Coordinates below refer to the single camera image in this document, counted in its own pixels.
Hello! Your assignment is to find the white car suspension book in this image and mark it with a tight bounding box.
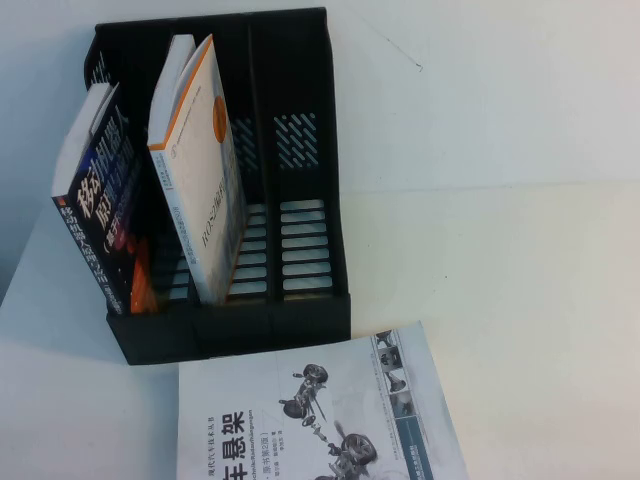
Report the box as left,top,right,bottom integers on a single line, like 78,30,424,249
177,319,471,480

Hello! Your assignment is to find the black plastic book stand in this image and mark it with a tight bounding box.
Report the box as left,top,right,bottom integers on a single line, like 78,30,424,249
79,5,353,366

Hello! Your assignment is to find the white orange ROS book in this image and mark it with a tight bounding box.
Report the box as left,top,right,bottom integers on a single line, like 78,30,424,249
146,33,250,306

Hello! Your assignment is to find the dark mobile robot book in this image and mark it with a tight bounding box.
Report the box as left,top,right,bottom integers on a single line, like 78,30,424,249
51,82,161,316

